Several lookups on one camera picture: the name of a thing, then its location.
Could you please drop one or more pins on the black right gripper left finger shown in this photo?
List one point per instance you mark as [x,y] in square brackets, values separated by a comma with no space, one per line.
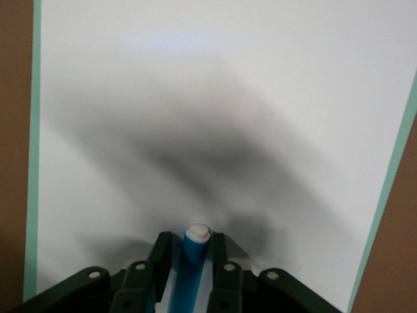
[130,287]

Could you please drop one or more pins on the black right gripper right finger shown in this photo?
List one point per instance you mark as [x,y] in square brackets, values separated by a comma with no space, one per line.
[234,287]

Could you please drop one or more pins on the blue marker white cap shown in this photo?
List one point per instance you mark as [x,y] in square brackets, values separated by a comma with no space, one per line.
[187,293]

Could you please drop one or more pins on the mint green clipboard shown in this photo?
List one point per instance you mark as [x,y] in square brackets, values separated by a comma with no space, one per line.
[33,163]

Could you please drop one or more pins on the white paper sheet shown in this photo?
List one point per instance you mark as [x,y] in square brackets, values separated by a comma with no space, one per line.
[195,98]

